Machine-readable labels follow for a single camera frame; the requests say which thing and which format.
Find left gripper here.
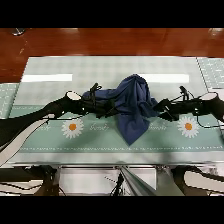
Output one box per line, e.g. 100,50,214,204
82,95,118,119

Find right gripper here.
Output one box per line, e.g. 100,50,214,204
153,98,180,123

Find blue T-shirt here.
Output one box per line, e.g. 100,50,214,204
81,73,161,147

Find black cable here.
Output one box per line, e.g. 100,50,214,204
105,172,127,197
195,114,224,135

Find silver frame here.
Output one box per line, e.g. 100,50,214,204
0,161,224,197

